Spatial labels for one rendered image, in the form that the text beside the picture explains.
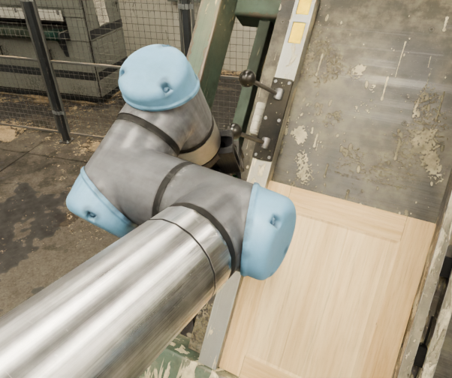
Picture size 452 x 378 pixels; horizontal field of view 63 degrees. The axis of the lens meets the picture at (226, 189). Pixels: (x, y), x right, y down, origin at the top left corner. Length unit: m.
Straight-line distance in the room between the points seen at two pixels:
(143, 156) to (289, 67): 0.64
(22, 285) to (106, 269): 2.43
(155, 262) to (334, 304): 0.71
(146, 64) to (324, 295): 0.68
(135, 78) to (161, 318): 0.24
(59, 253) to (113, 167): 2.42
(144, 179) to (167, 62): 0.12
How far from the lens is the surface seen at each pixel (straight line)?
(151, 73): 0.38
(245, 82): 0.83
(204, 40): 1.03
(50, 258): 2.75
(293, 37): 0.97
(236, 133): 0.81
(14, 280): 2.71
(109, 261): 0.23
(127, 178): 0.35
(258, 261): 0.28
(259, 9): 1.11
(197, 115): 0.41
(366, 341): 0.93
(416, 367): 0.93
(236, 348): 0.99
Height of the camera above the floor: 1.79
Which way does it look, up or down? 35 degrees down
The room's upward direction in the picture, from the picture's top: straight up
